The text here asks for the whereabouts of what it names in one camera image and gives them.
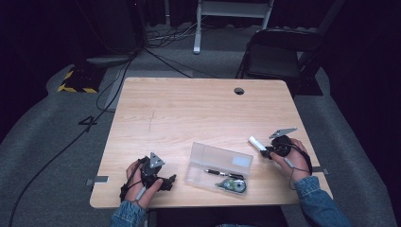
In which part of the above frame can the black yellow striped base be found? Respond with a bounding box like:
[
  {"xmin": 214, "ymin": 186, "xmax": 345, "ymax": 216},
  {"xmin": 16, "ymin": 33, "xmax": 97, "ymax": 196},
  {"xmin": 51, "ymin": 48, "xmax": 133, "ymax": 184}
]
[{"xmin": 57, "ymin": 64, "xmax": 107, "ymax": 95}]

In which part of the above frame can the left hand-held gripper cable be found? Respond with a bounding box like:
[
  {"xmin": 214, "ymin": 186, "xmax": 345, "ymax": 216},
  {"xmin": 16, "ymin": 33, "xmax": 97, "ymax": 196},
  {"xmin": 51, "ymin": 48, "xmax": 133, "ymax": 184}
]
[{"xmin": 119, "ymin": 156, "xmax": 149, "ymax": 203}]

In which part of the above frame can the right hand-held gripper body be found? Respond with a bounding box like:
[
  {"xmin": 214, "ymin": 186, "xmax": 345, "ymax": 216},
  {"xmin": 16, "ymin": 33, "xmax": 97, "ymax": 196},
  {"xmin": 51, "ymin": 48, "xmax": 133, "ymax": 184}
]
[{"xmin": 268, "ymin": 127, "xmax": 299, "ymax": 158}]

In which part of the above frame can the hand-held gripper cable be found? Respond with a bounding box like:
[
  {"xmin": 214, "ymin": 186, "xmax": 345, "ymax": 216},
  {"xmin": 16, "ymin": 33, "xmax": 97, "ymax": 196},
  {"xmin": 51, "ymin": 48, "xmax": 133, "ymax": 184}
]
[
  {"xmin": 119, "ymin": 156, "xmax": 149, "ymax": 203},
  {"xmin": 282, "ymin": 141, "xmax": 314, "ymax": 191}
]

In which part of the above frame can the white eraser stick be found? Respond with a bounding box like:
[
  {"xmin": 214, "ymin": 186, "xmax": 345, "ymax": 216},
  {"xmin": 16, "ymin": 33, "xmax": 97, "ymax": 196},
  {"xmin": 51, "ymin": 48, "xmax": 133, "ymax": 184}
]
[{"xmin": 248, "ymin": 135, "xmax": 269, "ymax": 153}]

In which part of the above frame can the black folding chair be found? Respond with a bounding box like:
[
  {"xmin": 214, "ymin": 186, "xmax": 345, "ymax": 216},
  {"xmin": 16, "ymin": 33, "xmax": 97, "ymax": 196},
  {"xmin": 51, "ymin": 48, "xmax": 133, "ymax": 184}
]
[{"xmin": 235, "ymin": 27, "xmax": 326, "ymax": 97}]

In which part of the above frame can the green correction tape dispenser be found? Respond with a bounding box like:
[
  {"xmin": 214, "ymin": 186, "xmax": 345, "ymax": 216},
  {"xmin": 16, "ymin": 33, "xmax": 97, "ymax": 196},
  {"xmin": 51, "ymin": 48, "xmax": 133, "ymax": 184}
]
[{"xmin": 215, "ymin": 178, "xmax": 248, "ymax": 194}]

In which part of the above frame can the white metal desk frame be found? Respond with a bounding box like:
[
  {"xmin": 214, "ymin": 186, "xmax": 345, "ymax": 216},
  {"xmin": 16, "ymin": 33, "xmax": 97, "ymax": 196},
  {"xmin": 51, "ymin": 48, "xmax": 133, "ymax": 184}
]
[{"xmin": 192, "ymin": 0, "xmax": 275, "ymax": 56}]

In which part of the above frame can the clear plastic pencil case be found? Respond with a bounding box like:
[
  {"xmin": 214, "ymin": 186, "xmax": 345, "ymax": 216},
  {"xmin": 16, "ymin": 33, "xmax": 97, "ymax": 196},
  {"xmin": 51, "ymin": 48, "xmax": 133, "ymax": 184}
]
[{"xmin": 183, "ymin": 141, "xmax": 254, "ymax": 198}]

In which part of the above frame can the thin black floor cable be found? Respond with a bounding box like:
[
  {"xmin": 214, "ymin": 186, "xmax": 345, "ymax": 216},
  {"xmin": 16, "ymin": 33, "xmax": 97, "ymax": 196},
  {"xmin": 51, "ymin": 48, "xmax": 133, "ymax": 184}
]
[{"xmin": 143, "ymin": 46, "xmax": 219, "ymax": 79}]

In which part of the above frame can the bundle of floor cables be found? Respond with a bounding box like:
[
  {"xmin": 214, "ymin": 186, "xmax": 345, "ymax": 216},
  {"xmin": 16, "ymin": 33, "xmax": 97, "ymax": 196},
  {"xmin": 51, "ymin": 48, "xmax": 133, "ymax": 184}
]
[{"xmin": 146, "ymin": 22, "xmax": 204, "ymax": 50}]

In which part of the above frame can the grey flat stand base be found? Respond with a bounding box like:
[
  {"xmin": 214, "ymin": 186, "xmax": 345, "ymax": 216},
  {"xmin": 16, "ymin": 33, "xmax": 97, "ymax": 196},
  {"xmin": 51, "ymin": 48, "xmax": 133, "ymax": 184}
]
[{"xmin": 85, "ymin": 54, "xmax": 136, "ymax": 66}]

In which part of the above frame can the black pen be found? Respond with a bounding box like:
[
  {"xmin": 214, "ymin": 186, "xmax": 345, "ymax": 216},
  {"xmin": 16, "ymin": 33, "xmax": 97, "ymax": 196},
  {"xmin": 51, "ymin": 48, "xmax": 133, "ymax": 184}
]
[{"xmin": 203, "ymin": 168, "xmax": 246, "ymax": 181}]

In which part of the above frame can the long black floor cable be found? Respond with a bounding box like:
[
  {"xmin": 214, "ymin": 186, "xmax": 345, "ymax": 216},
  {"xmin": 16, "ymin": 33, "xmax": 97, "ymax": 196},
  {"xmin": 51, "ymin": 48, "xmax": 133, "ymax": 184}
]
[{"xmin": 7, "ymin": 55, "xmax": 140, "ymax": 227}]

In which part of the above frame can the person's right hand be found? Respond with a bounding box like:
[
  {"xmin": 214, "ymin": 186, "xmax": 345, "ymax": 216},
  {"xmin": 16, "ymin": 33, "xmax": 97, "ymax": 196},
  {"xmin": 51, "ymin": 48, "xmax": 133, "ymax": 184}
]
[{"xmin": 270, "ymin": 137, "xmax": 313, "ymax": 187}]

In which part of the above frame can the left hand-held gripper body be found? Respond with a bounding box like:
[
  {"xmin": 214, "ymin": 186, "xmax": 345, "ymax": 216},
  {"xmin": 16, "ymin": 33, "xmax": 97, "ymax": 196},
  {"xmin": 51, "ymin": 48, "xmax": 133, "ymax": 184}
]
[{"xmin": 139, "ymin": 151, "xmax": 167, "ymax": 187}]

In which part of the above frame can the person's left hand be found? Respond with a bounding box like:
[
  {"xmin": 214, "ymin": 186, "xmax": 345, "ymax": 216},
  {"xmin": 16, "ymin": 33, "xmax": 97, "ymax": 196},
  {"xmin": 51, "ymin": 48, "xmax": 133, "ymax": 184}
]
[{"xmin": 125, "ymin": 158, "xmax": 165, "ymax": 210}]

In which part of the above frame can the right hand-held gripper cable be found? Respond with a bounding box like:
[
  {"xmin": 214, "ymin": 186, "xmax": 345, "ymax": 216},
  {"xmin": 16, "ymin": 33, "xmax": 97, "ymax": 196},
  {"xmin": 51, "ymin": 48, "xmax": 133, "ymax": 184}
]
[{"xmin": 282, "ymin": 141, "xmax": 314, "ymax": 191}]

